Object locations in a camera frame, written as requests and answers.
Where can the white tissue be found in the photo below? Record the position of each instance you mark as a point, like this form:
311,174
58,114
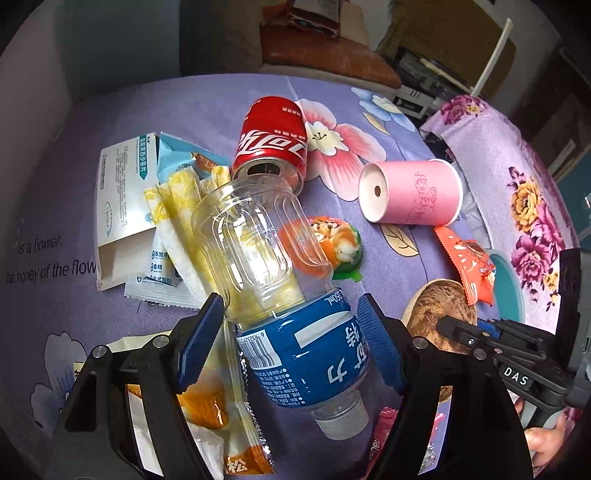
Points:
168,445

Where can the clear bottle blue label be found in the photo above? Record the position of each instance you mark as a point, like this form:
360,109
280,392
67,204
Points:
296,329

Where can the pink floral quilt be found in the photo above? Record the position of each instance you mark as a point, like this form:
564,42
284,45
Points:
519,203

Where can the teal trash bin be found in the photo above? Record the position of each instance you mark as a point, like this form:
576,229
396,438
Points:
507,288

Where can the red cola can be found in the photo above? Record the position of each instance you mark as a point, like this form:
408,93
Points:
273,140

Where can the green orange jelly cup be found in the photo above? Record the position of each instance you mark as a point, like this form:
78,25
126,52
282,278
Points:
341,243

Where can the beige sofa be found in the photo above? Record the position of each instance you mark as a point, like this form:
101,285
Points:
252,37

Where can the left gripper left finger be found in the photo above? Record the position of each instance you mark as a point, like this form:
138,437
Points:
94,439

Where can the blue white sachet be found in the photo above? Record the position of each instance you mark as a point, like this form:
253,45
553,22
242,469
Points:
161,284

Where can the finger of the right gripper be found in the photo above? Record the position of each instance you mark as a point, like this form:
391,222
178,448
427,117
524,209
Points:
478,339
518,335

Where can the orange snack wrapper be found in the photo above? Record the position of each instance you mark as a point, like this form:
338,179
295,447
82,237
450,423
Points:
476,269

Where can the person's right hand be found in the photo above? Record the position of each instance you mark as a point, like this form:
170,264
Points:
545,443

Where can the yellow white striped wrapper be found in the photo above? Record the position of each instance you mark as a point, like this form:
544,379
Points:
171,205

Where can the white medicine box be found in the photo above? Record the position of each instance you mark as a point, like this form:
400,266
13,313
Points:
124,230

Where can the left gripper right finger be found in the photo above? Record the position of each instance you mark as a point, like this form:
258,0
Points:
484,437

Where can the brown paper bowl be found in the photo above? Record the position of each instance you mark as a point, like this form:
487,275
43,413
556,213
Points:
435,300

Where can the white pole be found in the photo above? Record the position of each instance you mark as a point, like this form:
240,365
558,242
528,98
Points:
484,77

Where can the black stereo equipment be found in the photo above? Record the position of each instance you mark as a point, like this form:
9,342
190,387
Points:
426,86

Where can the olive hanging cloth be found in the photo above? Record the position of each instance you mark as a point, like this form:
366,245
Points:
460,35

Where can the pink paper cup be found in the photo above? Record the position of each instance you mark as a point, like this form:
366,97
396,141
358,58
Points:
428,192

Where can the orange brown seat cushion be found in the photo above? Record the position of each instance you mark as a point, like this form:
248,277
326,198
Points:
291,51

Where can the pink snack bag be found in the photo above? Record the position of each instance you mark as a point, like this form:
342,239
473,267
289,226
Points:
400,445

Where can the yellow cake wrapper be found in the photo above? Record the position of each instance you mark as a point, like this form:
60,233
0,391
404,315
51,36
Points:
219,417

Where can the red Hennessy bag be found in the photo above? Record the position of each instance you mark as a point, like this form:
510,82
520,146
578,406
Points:
322,16

